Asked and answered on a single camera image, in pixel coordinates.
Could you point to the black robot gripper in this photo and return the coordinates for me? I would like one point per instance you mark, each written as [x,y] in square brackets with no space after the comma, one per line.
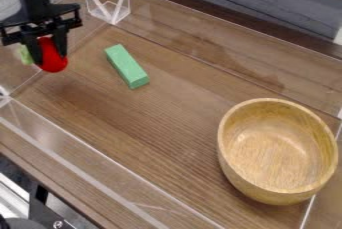
[39,20]

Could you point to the red plush tomato toy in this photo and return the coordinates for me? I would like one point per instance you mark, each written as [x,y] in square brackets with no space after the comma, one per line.
[54,63]

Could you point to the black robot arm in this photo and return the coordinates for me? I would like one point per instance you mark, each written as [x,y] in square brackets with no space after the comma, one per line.
[39,19]

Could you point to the green rectangular foam block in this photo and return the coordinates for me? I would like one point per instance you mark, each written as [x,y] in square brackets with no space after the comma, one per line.
[128,67]

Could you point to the black metal table clamp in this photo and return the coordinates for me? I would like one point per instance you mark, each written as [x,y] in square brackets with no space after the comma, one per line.
[42,216]

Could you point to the light wooden bowl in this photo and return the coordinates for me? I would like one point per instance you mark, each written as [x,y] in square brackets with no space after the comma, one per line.
[277,150]

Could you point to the clear acrylic table enclosure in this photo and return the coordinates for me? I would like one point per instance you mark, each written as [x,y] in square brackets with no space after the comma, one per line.
[129,154]

